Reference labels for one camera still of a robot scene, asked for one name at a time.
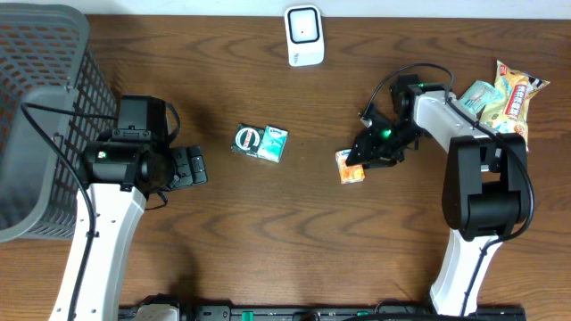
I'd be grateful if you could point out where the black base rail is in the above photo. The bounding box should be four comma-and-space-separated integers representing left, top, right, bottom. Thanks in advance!
118, 303, 527, 321

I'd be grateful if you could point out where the orange tissue pack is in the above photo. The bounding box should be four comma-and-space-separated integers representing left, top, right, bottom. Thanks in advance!
335, 149, 365, 185

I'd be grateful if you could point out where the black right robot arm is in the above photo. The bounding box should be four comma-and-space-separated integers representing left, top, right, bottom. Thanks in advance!
346, 75, 534, 317

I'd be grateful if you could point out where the small green wipes pack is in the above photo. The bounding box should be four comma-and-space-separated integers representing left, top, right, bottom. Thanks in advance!
257, 126, 288, 163

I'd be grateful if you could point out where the roll of tape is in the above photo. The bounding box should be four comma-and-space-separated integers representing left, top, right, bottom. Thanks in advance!
231, 123, 264, 158

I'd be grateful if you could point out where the white barcode scanner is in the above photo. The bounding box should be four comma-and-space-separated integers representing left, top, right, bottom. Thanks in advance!
284, 4, 325, 67

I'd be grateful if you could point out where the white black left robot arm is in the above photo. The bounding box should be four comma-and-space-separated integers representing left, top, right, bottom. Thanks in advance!
50, 142, 208, 320

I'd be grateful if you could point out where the black plastic mesh basket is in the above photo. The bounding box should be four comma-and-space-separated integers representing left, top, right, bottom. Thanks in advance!
1, 3, 118, 242

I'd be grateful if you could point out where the green wet wipes pack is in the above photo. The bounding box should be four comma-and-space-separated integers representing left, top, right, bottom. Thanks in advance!
459, 80, 504, 116

